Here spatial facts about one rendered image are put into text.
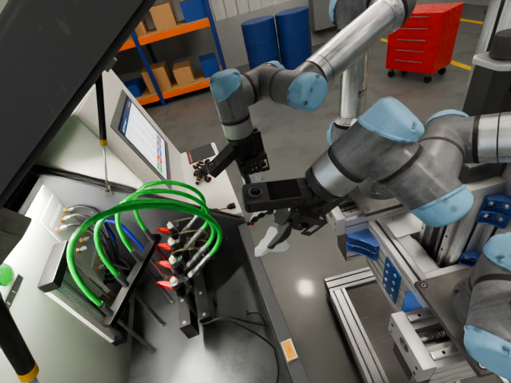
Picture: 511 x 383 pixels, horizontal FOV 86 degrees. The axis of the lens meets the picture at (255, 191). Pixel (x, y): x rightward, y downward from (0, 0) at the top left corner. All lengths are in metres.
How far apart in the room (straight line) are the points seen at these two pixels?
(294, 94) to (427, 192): 0.31
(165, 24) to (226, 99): 5.21
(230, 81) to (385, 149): 0.37
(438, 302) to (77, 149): 1.09
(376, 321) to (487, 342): 1.15
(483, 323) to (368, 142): 0.37
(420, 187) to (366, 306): 1.37
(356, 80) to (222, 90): 0.48
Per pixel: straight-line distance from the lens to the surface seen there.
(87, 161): 1.02
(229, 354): 1.04
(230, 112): 0.66
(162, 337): 1.16
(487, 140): 0.53
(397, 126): 0.40
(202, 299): 0.98
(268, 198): 0.44
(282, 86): 0.63
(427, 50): 4.61
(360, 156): 0.41
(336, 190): 0.44
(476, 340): 0.62
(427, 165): 0.43
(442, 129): 0.53
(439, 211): 0.45
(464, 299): 0.82
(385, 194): 1.06
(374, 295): 1.79
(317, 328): 1.92
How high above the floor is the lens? 1.77
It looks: 39 degrees down
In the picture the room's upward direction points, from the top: 16 degrees counter-clockwise
